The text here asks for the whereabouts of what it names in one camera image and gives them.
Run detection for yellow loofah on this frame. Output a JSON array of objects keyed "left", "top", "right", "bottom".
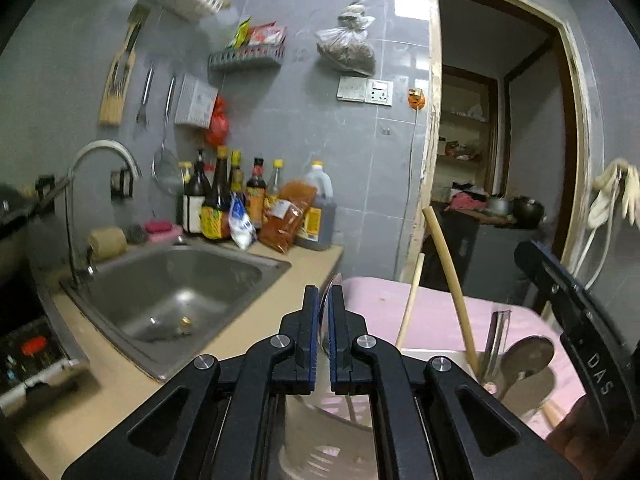
[{"left": 90, "top": 226, "right": 126, "bottom": 261}]

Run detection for steel mesh strainer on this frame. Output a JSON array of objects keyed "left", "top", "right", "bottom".
[{"left": 151, "top": 76, "right": 182, "bottom": 196}]

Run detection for grey wall shelf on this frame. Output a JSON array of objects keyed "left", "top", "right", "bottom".
[{"left": 207, "top": 42, "right": 287, "bottom": 72}]

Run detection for tall soy sauce bottle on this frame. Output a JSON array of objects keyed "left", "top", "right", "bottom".
[{"left": 201, "top": 146, "right": 233, "bottom": 243}]

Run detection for grey cabinet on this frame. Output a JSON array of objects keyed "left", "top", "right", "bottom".
[{"left": 425, "top": 200, "right": 546, "bottom": 301}]

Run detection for steel table knife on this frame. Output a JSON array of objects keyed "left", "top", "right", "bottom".
[{"left": 482, "top": 310, "right": 513, "bottom": 391}]

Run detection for red plastic bag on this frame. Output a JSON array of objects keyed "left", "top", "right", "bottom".
[{"left": 207, "top": 94, "right": 232, "bottom": 148}]

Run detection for wooden shelf unit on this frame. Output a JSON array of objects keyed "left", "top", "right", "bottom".
[{"left": 435, "top": 65, "right": 501, "bottom": 201}]

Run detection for white wall switch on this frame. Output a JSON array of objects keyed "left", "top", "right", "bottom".
[{"left": 336, "top": 76, "right": 370, "bottom": 103}]

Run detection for wooden knife holder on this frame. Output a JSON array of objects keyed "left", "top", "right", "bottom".
[{"left": 98, "top": 5, "right": 146, "bottom": 127}]

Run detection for steel peeler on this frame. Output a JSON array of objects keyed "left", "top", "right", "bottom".
[{"left": 135, "top": 62, "right": 156, "bottom": 128}]

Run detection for pink sponge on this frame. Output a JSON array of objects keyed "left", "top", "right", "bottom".
[{"left": 145, "top": 219, "right": 183, "bottom": 236}]

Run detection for white blue salt bag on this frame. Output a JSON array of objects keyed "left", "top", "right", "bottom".
[{"left": 227, "top": 191, "right": 258, "bottom": 251}]

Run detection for curved steel faucet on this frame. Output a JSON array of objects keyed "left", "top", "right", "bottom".
[{"left": 65, "top": 140, "right": 142, "bottom": 286}]

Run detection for black induction cooker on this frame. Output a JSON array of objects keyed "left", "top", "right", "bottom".
[{"left": 0, "top": 317, "right": 92, "bottom": 411}]

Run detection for clear yellow cap bottle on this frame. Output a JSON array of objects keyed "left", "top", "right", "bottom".
[{"left": 264, "top": 159, "right": 285, "bottom": 216}]

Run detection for black-handled wok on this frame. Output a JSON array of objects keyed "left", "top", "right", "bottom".
[{"left": 0, "top": 175, "right": 68, "bottom": 243}]

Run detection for dark pump bottle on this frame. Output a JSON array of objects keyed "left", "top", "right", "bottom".
[{"left": 181, "top": 149, "right": 212, "bottom": 235}]

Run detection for person's right hand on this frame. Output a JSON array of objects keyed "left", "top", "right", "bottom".
[{"left": 545, "top": 395, "right": 632, "bottom": 480}]

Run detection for white wall box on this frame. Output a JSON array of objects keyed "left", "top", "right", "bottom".
[{"left": 174, "top": 72, "right": 219, "bottom": 128}]

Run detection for wooden door frame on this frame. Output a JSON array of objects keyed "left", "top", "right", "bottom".
[{"left": 400, "top": 0, "right": 596, "bottom": 306}]

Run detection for white plastic utensil basket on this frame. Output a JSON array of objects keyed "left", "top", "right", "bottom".
[{"left": 280, "top": 350, "right": 558, "bottom": 480}]

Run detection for steel kitchen sink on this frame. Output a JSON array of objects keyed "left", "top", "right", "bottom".
[{"left": 60, "top": 242, "right": 292, "bottom": 381}]

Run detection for large oil jug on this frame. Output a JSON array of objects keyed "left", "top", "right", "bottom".
[{"left": 294, "top": 160, "right": 335, "bottom": 252}]

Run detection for pink cloth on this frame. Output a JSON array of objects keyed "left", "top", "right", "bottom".
[{"left": 445, "top": 192, "right": 488, "bottom": 211}]

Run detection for pink tablecloth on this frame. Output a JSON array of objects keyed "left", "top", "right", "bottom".
[{"left": 342, "top": 276, "right": 591, "bottom": 411}]

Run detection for hanging clear plastic bag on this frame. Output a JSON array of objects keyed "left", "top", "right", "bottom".
[{"left": 315, "top": 0, "right": 377, "bottom": 72}]

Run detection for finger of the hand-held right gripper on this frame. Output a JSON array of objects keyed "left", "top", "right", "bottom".
[{"left": 514, "top": 240, "right": 597, "bottom": 342}]

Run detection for black pot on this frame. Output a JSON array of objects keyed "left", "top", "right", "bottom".
[{"left": 510, "top": 196, "right": 546, "bottom": 226}]

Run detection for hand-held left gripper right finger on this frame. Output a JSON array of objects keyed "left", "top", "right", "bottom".
[{"left": 330, "top": 285, "right": 583, "bottom": 480}]

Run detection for chili powder bag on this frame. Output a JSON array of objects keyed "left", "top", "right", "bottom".
[{"left": 257, "top": 180, "right": 318, "bottom": 255}]

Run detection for small red label bottle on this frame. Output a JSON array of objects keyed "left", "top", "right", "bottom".
[{"left": 245, "top": 157, "right": 266, "bottom": 231}]

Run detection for cream rubber gloves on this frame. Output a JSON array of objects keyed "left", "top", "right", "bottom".
[{"left": 587, "top": 157, "right": 640, "bottom": 228}]

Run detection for green yellow seasoning packet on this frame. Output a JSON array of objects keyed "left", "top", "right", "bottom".
[{"left": 227, "top": 16, "right": 252, "bottom": 51}]

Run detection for white wall socket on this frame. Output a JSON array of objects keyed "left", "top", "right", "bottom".
[{"left": 366, "top": 78, "right": 394, "bottom": 107}]

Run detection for red seasoning packet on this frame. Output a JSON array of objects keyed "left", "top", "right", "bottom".
[{"left": 247, "top": 22, "right": 287, "bottom": 47}]

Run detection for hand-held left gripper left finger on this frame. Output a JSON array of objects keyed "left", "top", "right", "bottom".
[{"left": 61, "top": 285, "right": 321, "bottom": 480}]

